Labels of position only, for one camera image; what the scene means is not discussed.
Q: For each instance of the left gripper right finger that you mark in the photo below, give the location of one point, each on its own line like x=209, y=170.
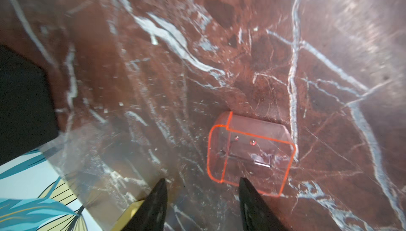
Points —
x=256, y=215

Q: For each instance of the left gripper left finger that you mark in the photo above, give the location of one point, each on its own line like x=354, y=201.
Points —
x=151, y=214

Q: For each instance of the yellow pencil sharpener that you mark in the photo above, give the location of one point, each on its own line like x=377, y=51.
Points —
x=125, y=218

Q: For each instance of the clear pink tray back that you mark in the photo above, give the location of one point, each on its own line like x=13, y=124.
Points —
x=242, y=147

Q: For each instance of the yellow black toolbox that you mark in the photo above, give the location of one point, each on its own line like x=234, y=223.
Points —
x=28, y=118

